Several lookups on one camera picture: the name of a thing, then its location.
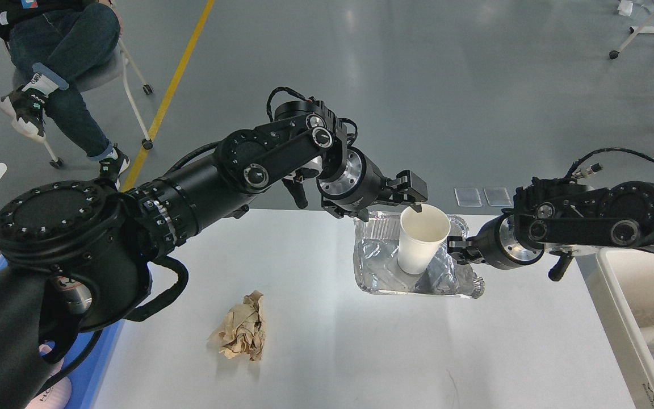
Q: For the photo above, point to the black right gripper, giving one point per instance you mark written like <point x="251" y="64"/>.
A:
<point x="495" y="245"/>

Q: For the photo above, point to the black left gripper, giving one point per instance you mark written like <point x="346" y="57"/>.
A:
<point x="362" y="185"/>

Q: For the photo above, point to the white paper cup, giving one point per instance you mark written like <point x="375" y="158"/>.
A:
<point x="421" y="234"/>

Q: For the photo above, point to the aluminium foil tray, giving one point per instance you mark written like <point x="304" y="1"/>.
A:
<point x="376" y="270"/>

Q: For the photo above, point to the brown paper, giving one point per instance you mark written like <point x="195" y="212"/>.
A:
<point x="242" y="332"/>

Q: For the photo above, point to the pink ribbed mug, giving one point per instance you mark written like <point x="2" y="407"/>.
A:
<point x="56" y="396"/>

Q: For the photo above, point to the stainless steel rectangular tray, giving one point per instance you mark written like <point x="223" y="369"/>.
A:
<point x="77" y="296"/>

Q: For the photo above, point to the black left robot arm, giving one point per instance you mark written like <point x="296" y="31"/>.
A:
<point x="82" y="256"/>

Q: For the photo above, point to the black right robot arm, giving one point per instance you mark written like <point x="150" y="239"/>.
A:
<point x="558" y="216"/>

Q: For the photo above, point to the clear floor plate left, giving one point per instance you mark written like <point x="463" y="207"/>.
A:
<point x="468" y="197"/>

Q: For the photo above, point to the clear floor plate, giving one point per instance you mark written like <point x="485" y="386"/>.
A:
<point x="498" y="197"/>
<point x="468" y="197"/>

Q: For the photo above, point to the clear floor plate right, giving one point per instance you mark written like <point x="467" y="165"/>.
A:
<point x="498" y="197"/>

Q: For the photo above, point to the white plastic bin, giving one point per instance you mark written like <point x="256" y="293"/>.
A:
<point x="621" y="286"/>

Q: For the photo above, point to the blue plastic tray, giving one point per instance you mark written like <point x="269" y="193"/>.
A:
<point x="87" y="378"/>

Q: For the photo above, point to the seated person in jeans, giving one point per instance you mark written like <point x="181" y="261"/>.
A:
<point x="55" y="43"/>

